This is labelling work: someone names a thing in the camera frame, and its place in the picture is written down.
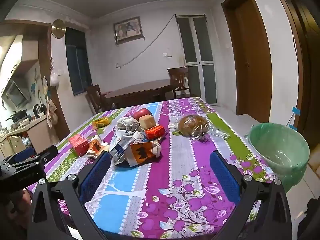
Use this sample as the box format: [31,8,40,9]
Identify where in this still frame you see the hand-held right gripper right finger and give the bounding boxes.
[209,151,293,240]

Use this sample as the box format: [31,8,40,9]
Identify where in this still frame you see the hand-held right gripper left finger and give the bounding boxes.
[27,151,113,240]

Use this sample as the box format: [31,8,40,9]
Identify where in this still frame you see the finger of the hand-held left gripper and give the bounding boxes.
[11,145,58,168]
[0,147,35,167]

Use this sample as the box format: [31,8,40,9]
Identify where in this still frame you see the white blue carton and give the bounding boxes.
[109,127,145,167]

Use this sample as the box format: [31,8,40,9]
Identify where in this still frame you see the green plastic basin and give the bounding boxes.
[247,122,310,193]

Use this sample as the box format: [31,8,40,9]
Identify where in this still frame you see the red box with label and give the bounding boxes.
[144,124,165,140]

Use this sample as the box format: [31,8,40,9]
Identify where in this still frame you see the person's left forearm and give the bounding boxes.
[10,189,33,230]

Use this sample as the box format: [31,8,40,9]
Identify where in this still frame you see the kitchen counter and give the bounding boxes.
[0,115,50,160]

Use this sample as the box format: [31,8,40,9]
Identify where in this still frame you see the orange crumpled wrapper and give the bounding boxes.
[86,135,110,159]

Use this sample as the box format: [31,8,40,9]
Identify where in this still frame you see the plain red box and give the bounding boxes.
[69,134,89,157]

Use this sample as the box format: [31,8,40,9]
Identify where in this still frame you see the black wok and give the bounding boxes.
[5,110,27,123]

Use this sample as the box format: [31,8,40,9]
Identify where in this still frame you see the hanging oven mitts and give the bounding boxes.
[46,99,57,128]

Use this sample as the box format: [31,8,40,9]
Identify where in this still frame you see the black kettle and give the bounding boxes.
[33,104,44,119]

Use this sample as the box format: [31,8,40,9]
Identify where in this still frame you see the orange black paper wrapper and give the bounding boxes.
[125,140,163,168]

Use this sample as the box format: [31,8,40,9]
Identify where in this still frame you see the yellow packet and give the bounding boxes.
[92,117,112,129]

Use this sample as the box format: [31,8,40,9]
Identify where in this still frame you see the purple floral tablecloth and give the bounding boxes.
[25,97,278,240]

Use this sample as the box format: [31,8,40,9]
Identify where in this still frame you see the grey crumpled cloth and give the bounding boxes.
[116,116,139,133]

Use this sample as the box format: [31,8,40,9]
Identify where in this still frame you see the bagged round bread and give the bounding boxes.
[177,114,230,140]

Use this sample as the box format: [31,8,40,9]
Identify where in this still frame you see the range hood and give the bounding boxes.
[1,79,32,109]

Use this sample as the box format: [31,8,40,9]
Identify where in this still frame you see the tan bread block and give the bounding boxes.
[138,114,157,129]

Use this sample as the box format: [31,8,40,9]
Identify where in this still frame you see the wooden chair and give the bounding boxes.
[167,66,192,100]
[86,84,113,115]

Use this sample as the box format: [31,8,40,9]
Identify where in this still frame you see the hanging white plastic bag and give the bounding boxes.
[49,57,60,87]

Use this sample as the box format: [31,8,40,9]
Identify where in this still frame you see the red apple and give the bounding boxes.
[132,108,153,120]

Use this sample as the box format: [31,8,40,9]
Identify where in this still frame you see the dark clothes pile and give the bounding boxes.
[297,197,320,240]

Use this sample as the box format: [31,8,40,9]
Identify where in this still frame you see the dark window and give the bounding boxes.
[65,27,93,96]

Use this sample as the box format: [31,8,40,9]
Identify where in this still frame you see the round wooden table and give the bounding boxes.
[104,79,179,109]

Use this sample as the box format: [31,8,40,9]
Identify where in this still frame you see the brown wooden door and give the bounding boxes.
[221,0,273,123]

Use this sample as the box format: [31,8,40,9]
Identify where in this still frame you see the white frosted glass door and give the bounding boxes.
[176,14,218,105]

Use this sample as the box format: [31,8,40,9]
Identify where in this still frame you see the gold round wall plate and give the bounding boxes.
[51,19,66,39]

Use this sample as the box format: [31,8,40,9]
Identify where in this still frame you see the wall cable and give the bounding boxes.
[116,15,177,68]

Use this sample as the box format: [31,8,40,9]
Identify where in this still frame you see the framed wall picture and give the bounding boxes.
[113,16,145,45]

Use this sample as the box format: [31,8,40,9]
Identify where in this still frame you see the wooden doorway frame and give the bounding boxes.
[269,0,320,150]

